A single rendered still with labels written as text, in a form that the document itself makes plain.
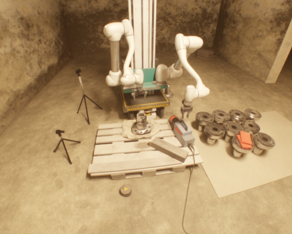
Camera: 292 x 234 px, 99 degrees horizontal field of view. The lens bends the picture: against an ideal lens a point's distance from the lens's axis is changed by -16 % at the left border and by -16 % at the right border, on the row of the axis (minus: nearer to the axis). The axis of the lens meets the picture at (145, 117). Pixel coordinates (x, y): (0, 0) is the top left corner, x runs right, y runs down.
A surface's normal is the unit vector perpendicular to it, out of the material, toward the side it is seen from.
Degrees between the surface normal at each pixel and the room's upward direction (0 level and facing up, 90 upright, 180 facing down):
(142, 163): 0
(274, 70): 90
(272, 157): 0
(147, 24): 90
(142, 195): 0
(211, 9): 90
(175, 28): 90
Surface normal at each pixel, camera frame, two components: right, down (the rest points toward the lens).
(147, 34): 0.23, 0.59
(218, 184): 0.00, -0.79
